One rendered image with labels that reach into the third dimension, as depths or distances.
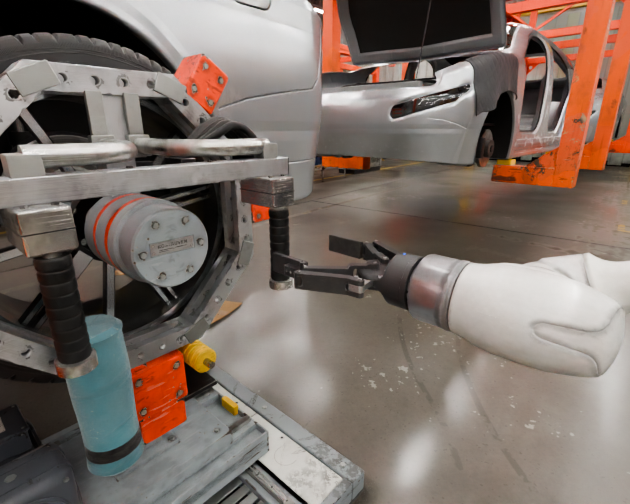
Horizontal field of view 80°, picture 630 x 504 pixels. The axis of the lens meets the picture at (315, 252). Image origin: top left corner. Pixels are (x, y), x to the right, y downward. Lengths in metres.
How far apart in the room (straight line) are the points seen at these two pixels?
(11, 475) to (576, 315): 0.96
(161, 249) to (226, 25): 0.89
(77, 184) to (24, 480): 0.63
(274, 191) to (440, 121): 2.53
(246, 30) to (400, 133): 1.91
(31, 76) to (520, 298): 0.69
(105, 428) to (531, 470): 1.25
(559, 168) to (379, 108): 1.73
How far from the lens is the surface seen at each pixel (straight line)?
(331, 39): 5.24
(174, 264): 0.64
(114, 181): 0.53
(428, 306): 0.47
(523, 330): 0.44
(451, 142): 3.14
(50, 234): 0.49
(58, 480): 0.97
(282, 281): 0.69
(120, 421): 0.73
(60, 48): 0.81
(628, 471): 1.69
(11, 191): 0.51
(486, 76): 3.32
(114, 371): 0.68
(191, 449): 1.16
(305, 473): 1.27
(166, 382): 0.89
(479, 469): 1.47
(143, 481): 1.13
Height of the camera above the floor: 1.03
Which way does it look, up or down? 18 degrees down
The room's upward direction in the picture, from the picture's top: straight up
